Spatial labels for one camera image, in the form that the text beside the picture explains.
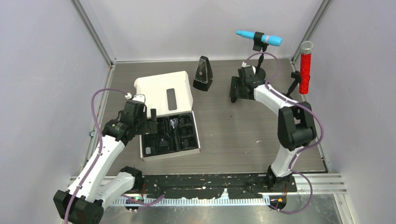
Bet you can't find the white box with black tray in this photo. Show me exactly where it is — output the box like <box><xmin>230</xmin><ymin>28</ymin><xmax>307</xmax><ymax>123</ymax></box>
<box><xmin>134</xmin><ymin>71</ymin><xmax>201</xmax><ymax>161</ymax></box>

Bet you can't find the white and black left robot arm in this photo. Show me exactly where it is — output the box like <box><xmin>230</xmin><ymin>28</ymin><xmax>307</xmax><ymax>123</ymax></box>
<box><xmin>53</xmin><ymin>95</ymin><xmax>157</xmax><ymax>224</ymax></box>

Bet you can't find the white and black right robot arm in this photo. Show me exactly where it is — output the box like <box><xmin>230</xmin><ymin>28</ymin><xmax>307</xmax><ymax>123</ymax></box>
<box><xmin>229</xmin><ymin>65</ymin><xmax>317</xmax><ymax>192</ymax></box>

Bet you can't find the black metronome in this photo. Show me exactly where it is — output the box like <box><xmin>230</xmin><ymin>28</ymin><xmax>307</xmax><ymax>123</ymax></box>
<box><xmin>193</xmin><ymin>56</ymin><xmax>213</xmax><ymax>91</ymax></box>

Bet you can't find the black stand of blue microphone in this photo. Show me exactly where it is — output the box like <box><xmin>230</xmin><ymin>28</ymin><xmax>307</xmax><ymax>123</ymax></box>
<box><xmin>253</xmin><ymin>32</ymin><xmax>268</xmax><ymax>80</ymax></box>

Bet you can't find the blue microphone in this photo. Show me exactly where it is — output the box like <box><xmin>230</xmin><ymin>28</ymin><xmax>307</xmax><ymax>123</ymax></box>
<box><xmin>235</xmin><ymin>30</ymin><xmax>283</xmax><ymax>47</ymax></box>

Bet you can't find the black stand of red microphone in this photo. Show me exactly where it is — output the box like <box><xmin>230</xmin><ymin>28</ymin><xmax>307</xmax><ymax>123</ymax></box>
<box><xmin>285</xmin><ymin>70</ymin><xmax>302</xmax><ymax>99</ymax></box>

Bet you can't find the red glitter microphone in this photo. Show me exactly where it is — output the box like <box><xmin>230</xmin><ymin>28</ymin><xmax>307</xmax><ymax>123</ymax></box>
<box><xmin>299</xmin><ymin>41</ymin><xmax>313</xmax><ymax>95</ymax></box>

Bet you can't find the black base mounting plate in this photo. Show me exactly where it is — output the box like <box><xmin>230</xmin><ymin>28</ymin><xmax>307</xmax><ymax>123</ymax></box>
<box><xmin>126</xmin><ymin>173</ymin><xmax>297</xmax><ymax>199</ymax></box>

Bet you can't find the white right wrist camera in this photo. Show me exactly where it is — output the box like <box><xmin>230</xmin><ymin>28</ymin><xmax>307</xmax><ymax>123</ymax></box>
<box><xmin>241</xmin><ymin>62</ymin><xmax>256</xmax><ymax>74</ymax></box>

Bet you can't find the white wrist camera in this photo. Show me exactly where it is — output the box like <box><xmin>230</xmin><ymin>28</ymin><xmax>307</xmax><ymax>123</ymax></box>
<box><xmin>125</xmin><ymin>92</ymin><xmax>146</xmax><ymax>104</ymax></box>
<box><xmin>241</xmin><ymin>62</ymin><xmax>256</xmax><ymax>74</ymax></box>

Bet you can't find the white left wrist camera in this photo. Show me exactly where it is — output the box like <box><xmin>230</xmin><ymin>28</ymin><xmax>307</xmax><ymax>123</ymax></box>
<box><xmin>125</xmin><ymin>92</ymin><xmax>146</xmax><ymax>104</ymax></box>

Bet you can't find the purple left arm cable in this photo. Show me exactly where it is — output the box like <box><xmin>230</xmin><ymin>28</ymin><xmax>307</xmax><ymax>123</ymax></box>
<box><xmin>63</xmin><ymin>88</ymin><xmax>166</xmax><ymax>224</ymax></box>

